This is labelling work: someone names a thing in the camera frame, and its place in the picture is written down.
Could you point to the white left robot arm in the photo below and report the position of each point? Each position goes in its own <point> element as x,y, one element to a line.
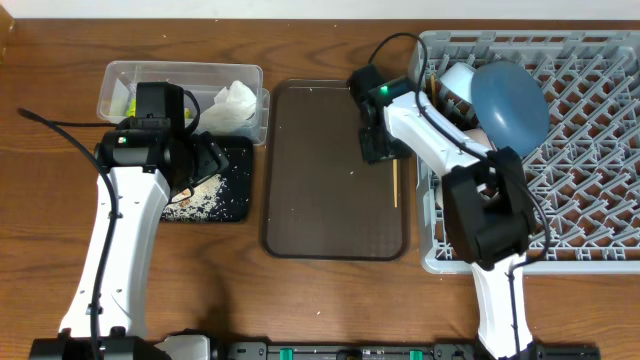
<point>143,163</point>

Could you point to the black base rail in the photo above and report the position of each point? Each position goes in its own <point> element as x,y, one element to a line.
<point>263,351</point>

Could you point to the clear plastic waste bin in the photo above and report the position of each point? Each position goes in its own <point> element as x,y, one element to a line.
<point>203,80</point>

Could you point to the black rectangular waste tray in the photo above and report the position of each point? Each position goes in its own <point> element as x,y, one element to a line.
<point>235,197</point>

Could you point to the dark brown serving tray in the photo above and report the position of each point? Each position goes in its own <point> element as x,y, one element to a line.
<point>322,201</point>

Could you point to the wooden chopstick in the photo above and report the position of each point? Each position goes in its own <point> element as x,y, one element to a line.
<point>395,182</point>
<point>434,95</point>

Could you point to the leftover rice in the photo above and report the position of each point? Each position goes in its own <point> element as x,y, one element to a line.
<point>198,206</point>

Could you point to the dark blue plate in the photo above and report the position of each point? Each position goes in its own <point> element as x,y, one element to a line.
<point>510,107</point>

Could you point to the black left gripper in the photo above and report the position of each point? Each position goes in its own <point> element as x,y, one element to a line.
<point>209,161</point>

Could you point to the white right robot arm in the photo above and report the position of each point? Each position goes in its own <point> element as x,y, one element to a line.
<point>488,214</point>

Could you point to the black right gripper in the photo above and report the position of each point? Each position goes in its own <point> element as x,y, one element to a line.
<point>373,153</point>

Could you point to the yellow green snack wrapper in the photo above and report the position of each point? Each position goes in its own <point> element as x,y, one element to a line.
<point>131,107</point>

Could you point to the white napkin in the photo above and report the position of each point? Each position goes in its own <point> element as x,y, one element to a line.
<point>233,110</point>

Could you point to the white cup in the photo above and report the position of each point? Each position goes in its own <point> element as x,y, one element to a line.
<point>438,194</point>

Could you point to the light blue bowl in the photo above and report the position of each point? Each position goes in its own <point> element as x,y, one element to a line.
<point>458,79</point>

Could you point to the pink bowl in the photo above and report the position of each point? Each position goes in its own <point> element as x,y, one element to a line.
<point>479,136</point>

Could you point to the grey plastic dishwasher rack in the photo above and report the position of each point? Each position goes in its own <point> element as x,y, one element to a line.
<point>586,173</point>

